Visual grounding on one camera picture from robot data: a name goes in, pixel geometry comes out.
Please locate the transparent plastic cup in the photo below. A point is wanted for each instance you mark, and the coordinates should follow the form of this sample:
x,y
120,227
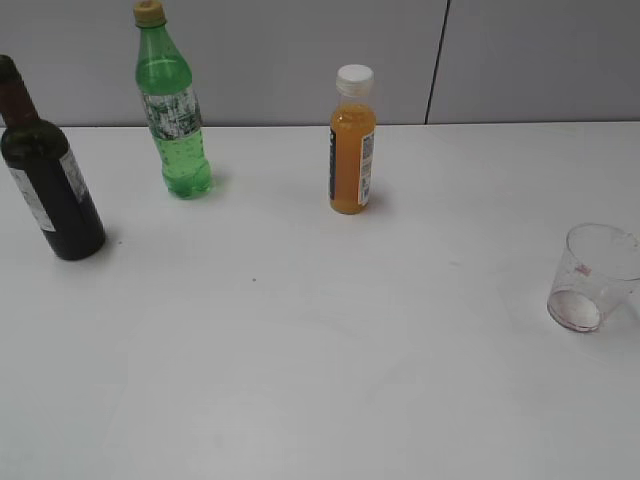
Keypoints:
x,y
597,272

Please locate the dark red wine bottle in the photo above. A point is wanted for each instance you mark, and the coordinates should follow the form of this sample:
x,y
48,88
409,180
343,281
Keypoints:
x,y
41,161

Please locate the orange juice bottle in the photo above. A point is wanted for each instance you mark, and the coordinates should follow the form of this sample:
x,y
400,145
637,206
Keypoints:
x,y
351,140

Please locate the green plastic soda bottle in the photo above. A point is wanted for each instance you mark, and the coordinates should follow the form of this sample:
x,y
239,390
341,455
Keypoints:
x,y
164,80

